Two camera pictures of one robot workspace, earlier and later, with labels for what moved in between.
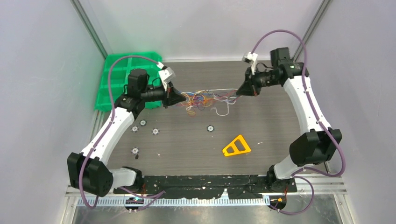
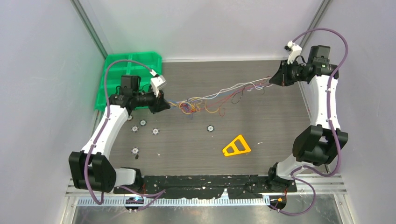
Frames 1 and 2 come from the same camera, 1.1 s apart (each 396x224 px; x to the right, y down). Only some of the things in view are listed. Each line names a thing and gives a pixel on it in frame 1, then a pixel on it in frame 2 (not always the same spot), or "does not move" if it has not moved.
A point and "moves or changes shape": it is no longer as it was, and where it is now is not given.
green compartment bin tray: (119, 72) does not move
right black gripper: (247, 88) → (282, 78)
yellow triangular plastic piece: (233, 144) does not move
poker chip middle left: (155, 131) does not move
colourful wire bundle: (195, 101) moves or changes shape
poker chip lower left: (134, 150) does not move
